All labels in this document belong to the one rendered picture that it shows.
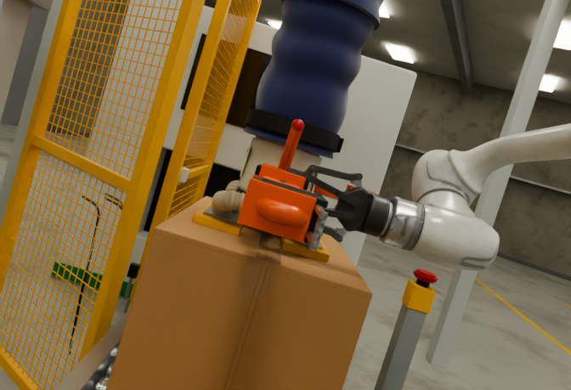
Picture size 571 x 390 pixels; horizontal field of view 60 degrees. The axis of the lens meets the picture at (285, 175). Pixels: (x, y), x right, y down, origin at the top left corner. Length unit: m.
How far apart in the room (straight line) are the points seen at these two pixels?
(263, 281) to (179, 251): 0.16
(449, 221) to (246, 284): 0.37
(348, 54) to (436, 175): 0.32
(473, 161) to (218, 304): 0.55
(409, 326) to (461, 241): 0.66
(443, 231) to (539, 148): 0.22
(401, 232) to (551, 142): 0.29
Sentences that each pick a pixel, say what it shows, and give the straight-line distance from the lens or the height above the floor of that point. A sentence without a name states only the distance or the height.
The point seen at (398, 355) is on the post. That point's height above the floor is 0.79.
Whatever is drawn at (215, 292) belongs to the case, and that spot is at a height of 0.99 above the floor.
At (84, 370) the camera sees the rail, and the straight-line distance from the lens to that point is 1.40.
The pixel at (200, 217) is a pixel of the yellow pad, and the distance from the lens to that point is 1.01.
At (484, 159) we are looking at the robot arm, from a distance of 1.01.
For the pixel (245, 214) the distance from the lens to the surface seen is 0.52.
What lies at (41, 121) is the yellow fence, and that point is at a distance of 2.29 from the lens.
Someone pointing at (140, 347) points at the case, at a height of 0.86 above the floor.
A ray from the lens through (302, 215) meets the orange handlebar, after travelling 0.51.
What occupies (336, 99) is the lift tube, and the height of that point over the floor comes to 1.40.
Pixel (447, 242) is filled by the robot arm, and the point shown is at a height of 1.20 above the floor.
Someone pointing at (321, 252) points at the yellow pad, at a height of 1.09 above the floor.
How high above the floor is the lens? 1.28
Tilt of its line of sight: 3 degrees down
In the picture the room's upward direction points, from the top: 17 degrees clockwise
